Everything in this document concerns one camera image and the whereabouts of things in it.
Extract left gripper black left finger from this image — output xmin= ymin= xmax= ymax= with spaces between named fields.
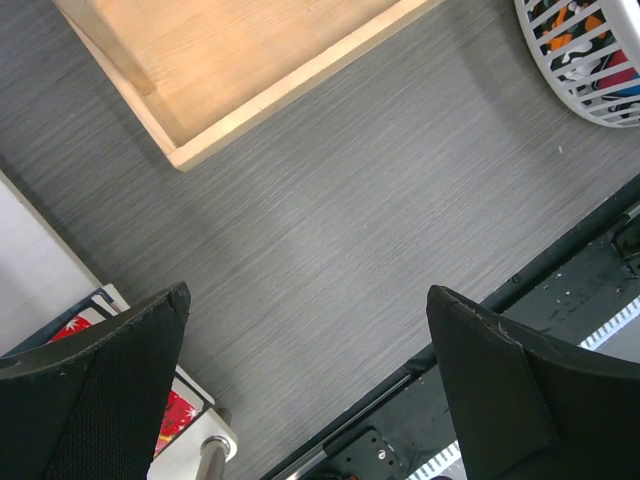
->
xmin=1 ymin=282 xmax=191 ymax=479

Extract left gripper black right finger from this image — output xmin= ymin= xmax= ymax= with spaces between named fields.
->
xmin=426 ymin=285 xmax=639 ymax=479

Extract red colourful book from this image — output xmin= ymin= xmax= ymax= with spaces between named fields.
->
xmin=49 ymin=293 xmax=205 ymax=459

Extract white two-tier side table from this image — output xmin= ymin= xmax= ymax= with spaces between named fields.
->
xmin=1 ymin=175 xmax=238 ymax=479

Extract wooden clothes rack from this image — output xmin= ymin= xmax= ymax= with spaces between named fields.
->
xmin=57 ymin=1 xmax=433 ymax=172

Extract white laundry basket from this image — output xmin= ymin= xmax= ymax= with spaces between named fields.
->
xmin=514 ymin=0 xmax=639 ymax=128

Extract colourful patterned clothes in basket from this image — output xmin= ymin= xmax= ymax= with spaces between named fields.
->
xmin=520 ymin=1 xmax=639 ymax=118

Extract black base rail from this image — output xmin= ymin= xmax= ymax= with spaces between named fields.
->
xmin=265 ymin=178 xmax=639 ymax=479

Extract white slotted cable duct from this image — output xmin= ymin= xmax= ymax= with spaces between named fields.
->
xmin=407 ymin=297 xmax=639 ymax=480

